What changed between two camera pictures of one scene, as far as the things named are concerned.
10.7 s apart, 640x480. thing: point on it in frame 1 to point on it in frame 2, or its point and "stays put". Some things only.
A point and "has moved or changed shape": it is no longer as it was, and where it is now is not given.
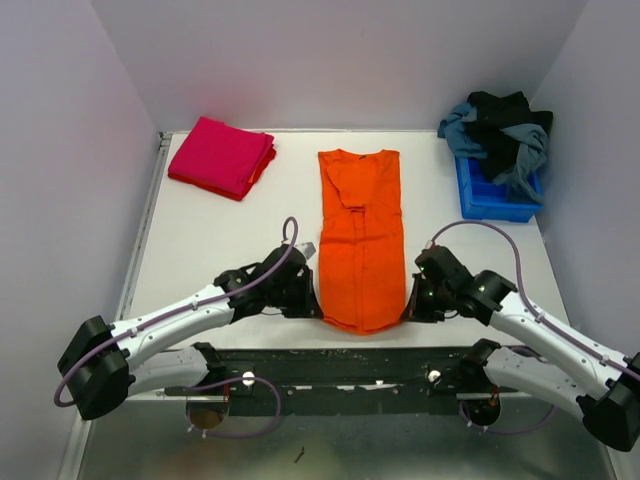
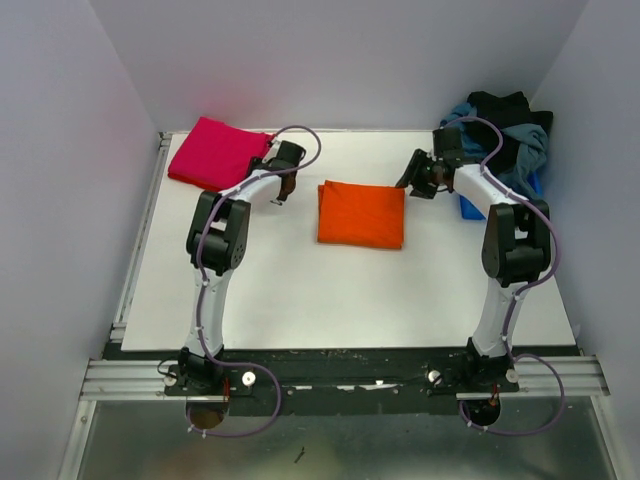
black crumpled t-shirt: x=500 y=148 stays put
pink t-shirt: x=221 y=155 stays put
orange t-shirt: x=362 y=264 has moved or changed shape
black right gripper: x=415 y=311 to x=415 y=165
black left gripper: x=309 y=306 to x=258 y=161
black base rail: x=340 y=381 stays put
